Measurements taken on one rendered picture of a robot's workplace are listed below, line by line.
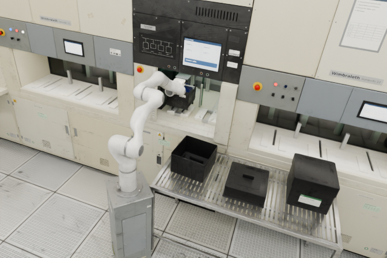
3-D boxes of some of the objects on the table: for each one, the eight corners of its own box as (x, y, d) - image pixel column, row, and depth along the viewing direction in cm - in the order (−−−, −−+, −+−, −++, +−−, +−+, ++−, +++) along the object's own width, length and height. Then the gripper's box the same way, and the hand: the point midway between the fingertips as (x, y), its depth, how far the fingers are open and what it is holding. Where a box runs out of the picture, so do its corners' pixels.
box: (285, 204, 202) (294, 177, 189) (285, 177, 226) (294, 152, 213) (327, 216, 196) (340, 189, 183) (324, 187, 220) (335, 162, 207)
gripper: (185, 83, 245) (192, 75, 260) (167, 79, 249) (175, 72, 264) (184, 91, 249) (192, 83, 264) (167, 87, 253) (174, 79, 268)
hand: (182, 78), depth 263 cm, fingers open, 4 cm apart
